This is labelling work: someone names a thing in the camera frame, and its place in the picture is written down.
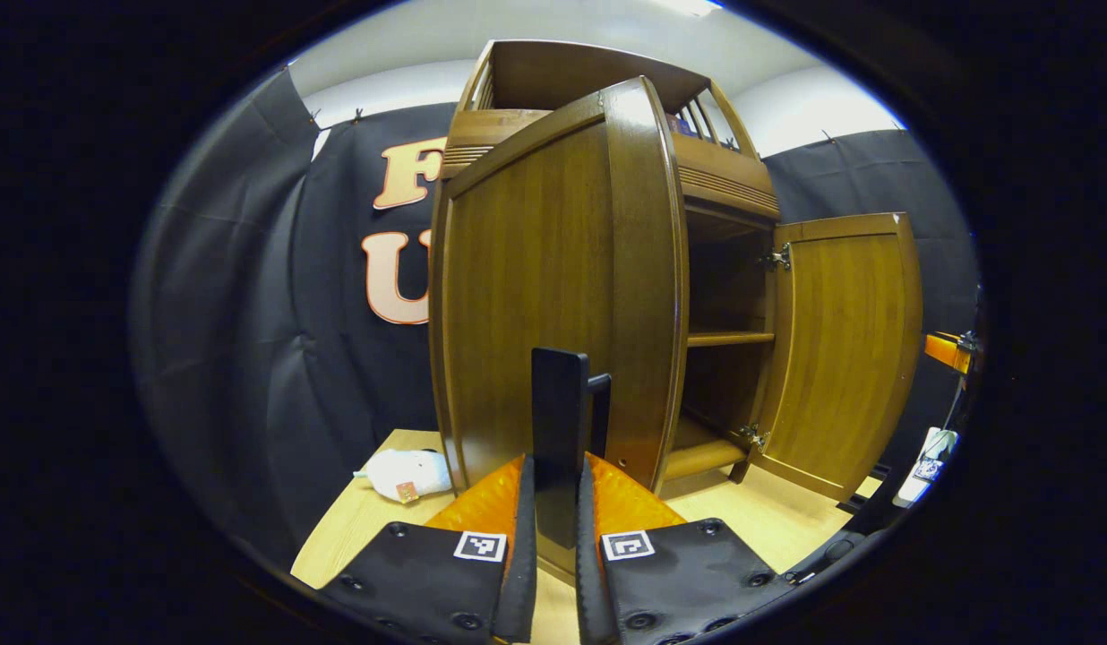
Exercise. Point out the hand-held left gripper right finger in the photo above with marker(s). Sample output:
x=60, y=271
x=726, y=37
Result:
x=589, y=582

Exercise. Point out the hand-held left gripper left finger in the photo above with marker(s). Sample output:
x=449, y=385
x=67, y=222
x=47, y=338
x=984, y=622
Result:
x=520, y=582

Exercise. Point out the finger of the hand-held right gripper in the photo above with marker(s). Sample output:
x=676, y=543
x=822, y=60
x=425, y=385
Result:
x=946, y=351

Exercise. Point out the wooden cabinet door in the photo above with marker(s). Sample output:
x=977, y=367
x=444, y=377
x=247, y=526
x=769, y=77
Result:
x=536, y=269
x=840, y=340

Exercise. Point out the wooden double-door shoe cabinet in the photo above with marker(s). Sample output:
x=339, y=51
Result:
x=589, y=72

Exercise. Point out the white labelled device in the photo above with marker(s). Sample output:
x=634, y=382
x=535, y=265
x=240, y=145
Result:
x=930, y=461

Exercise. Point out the white plush toy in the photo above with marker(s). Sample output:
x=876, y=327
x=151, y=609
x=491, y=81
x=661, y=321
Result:
x=410, y=473

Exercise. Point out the black backdrop cloth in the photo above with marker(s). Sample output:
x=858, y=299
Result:
x=276, y=358

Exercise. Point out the blue shelf book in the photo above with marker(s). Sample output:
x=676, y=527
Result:
x=681, y=124

